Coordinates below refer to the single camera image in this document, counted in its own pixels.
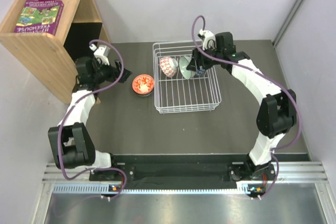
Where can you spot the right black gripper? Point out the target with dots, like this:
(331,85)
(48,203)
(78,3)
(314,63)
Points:
(199,57)

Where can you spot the aluminium rail frame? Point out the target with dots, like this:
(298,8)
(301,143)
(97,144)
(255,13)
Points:
(282,173)

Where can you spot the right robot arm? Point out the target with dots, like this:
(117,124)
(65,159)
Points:
(276,115)

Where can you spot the pale green bowl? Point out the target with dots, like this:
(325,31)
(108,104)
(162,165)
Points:
(183,63)

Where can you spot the orange red patterned bowl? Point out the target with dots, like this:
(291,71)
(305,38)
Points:
(200,71)

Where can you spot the red floral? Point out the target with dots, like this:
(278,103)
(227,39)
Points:
(143,85)

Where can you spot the white wire dish rack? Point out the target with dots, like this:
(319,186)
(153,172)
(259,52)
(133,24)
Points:
(177,94)

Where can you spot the wooden shelf unit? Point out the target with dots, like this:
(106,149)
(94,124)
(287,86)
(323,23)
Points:
(43,54)

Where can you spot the purple treehouse book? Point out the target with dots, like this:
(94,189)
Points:
(40,17)

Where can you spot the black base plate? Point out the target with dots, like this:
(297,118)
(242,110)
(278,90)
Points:
(190,171)

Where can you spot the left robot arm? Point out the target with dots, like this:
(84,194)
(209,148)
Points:
(70,142)

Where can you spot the red patterned white bowl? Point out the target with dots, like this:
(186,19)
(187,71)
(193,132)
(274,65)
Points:
(169,66)

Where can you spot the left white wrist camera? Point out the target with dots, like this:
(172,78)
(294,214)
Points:
(101,53)

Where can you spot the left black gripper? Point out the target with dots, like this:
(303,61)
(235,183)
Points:
(115,73)

